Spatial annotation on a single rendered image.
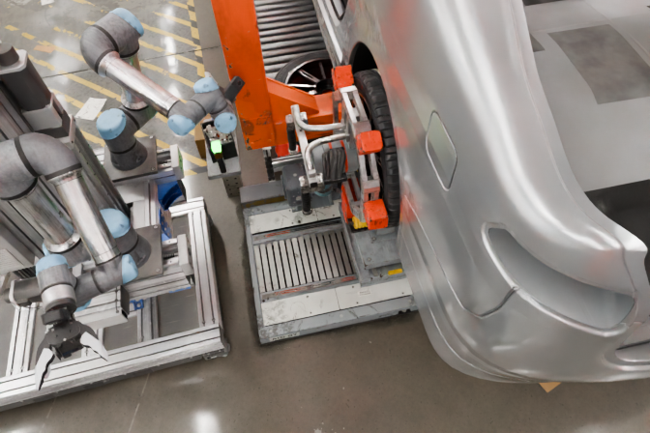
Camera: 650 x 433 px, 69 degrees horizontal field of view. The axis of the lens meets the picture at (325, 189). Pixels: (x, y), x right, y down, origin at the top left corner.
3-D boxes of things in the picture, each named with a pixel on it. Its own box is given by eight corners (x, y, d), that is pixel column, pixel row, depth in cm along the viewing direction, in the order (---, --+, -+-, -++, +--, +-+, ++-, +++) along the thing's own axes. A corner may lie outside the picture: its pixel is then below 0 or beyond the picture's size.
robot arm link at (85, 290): (107, 301, 139) (92, 284, 130) (69, 319, 136) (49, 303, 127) (102, 279, 143) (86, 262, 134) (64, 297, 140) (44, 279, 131)
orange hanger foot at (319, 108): (373, 129, 253) (377, 77, 225) (276, 146, 247) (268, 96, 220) (366, 108, 263) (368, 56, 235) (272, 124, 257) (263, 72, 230)
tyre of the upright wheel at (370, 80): (419, 229, 226) (466, 199, 162) (370, 239, 224) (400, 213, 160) (387, 103, 241) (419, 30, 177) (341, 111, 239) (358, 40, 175)
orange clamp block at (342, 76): (355, 86, 192) (351, 64, 191) (336, 90, 191) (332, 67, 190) (352, 88, 199) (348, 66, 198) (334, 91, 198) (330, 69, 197)
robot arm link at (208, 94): (195, 94, 153) (213, 121, 160) (217, 74, 159) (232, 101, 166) (180, 94, 158) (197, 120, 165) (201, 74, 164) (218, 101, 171)
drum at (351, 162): (365, 176, 200) (367, 154, 189) (315, 185, 198) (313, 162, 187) (357, 151, 209) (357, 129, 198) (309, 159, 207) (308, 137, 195)
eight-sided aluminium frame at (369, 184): (374, 241, 205) (383, 158, 161) (360, 244, 204) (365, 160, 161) (345, 149, 237) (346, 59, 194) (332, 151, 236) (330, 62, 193)
